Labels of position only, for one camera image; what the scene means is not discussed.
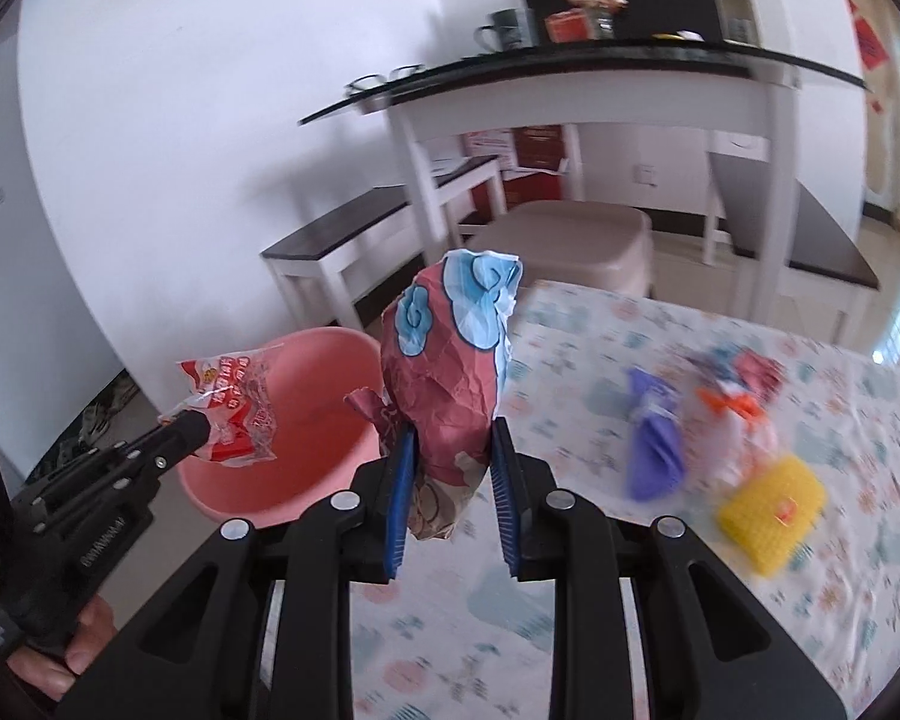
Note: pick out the red cloud print paper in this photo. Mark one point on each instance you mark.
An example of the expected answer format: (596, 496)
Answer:
(435, 375)

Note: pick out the large yellow foam net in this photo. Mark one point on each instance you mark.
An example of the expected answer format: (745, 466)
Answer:
(772, 510)

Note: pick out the red cardboard box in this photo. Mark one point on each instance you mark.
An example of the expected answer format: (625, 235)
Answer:
(529, 191)

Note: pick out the dark grey mug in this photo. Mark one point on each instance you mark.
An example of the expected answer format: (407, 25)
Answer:
(506, 30)

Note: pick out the small red box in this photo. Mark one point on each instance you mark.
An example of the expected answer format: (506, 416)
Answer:
(566, 26)

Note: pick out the floral animal print tablecloth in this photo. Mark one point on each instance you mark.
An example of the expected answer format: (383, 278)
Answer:
(570, 390)

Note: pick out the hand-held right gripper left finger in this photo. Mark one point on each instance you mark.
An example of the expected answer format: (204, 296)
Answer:
(397, 517)

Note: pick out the orange wrapper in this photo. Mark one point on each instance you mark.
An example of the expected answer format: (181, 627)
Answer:
(727, 397)

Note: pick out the beige plastic stool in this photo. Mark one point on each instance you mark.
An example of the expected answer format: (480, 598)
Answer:
(570, 240)

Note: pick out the dark top white bench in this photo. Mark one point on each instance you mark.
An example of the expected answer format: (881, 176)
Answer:
(345, 225)

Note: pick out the white wall outlet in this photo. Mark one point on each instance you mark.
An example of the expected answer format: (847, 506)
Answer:
(646, 174)

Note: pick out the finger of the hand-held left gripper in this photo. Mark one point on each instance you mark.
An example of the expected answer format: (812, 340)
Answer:
(180, 426)
(157, 465)

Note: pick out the red paper wall decoration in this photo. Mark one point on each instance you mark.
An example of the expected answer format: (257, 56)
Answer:
(872, 45)

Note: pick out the red white snack wrapper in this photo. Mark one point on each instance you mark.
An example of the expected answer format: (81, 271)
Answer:
(232, 405)

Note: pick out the dark red box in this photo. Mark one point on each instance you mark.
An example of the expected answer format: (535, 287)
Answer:
(540, 148)

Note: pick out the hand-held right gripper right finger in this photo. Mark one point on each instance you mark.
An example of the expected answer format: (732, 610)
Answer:
(506, 517)

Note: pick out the pink plastic basin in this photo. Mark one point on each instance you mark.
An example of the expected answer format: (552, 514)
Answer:
(307, 405)

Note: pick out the red box white label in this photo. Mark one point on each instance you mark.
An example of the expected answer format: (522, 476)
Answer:
(487, 146)

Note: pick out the dark patterned cloth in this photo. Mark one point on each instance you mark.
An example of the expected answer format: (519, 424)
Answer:
(94, 424)

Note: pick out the purple wrapper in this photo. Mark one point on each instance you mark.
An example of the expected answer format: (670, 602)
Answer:
(652, 450)

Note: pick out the clear plastic bag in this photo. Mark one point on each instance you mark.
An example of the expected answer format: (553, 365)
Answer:
(727, 450)

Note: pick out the person's left hand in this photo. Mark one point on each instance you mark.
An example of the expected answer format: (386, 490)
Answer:
(90, 626)

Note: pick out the black eyeglasses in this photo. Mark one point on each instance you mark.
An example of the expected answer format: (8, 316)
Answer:
(405, 69)

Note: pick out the white table black glass top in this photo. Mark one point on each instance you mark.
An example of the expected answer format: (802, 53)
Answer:
(570, 97)

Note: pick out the pink flowers in glass vase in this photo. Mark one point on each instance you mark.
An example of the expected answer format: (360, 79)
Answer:
(604, 24)

